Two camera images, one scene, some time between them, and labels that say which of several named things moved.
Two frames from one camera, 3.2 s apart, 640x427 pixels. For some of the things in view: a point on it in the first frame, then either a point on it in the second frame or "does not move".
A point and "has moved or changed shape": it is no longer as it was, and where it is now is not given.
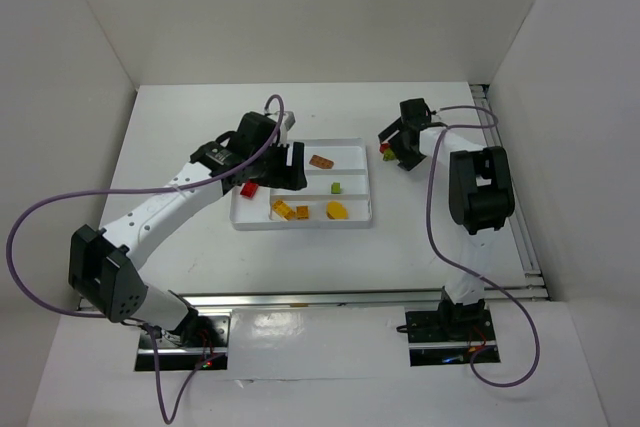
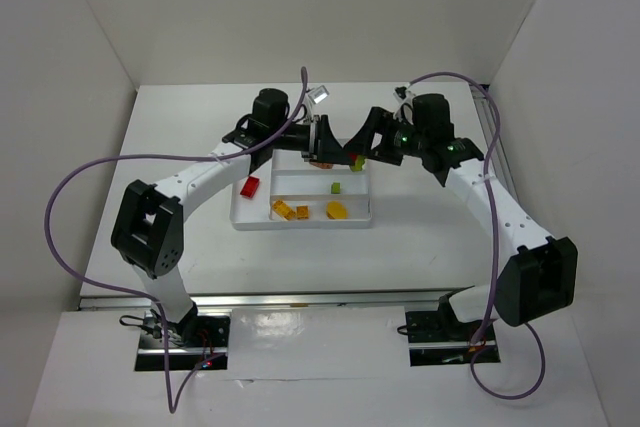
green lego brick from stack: (388, 154) has moved or changed shape
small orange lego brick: (302, 212) does not move
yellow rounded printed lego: (335, 210) does not move
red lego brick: (249, 189) does not move
